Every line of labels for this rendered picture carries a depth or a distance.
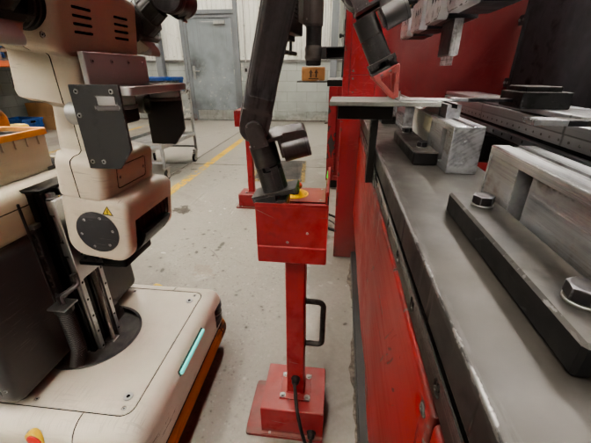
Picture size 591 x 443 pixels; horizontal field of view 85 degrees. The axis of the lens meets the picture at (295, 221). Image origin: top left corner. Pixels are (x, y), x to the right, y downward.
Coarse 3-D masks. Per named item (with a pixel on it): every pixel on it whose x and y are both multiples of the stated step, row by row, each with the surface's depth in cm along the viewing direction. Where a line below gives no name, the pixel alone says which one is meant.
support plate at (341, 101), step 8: (336, 104) 79; (344, 104) 79; (352, 104) 79; (360, 104) 78; (368, 104) 78; (376, 104) 78; (384, 104) 78; (392, 104) 78; (400, 104) 77; (408, 104) 77; (416, 104) 77; (424, 104) 77; (432, 104) 76; (440, 104) 76
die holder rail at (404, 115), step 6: (402, 96) 139; (396, 108) 134; (402, 108) 120; (408, 108) 115; (396, 114) 135; (402, 114) 119; (408, 114) 115; (396, 120) 130; (402, 120) 118; (408, 120) 116; (402, 126) 117; (408, 126) 117
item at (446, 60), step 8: (448, 24) 77; (456, 24) 73; (448, 32) 77; (456, 32) 73; (440, 40) 83; (448, 40) 76; (456, 40) 74; (440, 48) 82; (448, 48) 76; (456, 48) 75; (440, 56) 82; (448, 56) 78; (440, 64) 84; (448, 64) 78
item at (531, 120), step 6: (522, 120) 49; (528, 120) 47; (534, 120) 46; (540, 120) 46; (546, 120) 46; (552, 120) 45; (558, 120) 45; (564, 120) 45; (570, 120) 45; (576, 120) 45; (582, 120) 45; (588, 120) 45; (558, 126) 46; (564, 126) 46; (570, 126) 45; (576, 126) 45; (582, 126) 45; (588, 126) 45
